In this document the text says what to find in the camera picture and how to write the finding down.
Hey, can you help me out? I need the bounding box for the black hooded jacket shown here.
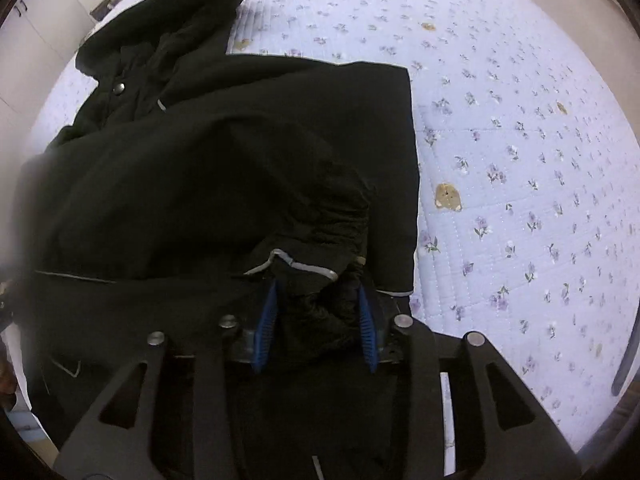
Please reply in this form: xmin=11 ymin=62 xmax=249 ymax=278
xmin=8 ymin=0 xmax=419 ymax=444

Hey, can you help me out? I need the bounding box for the white wardrobe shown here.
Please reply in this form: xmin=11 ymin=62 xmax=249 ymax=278
xmin=0 ymin=0 xmax=124 ymax=162

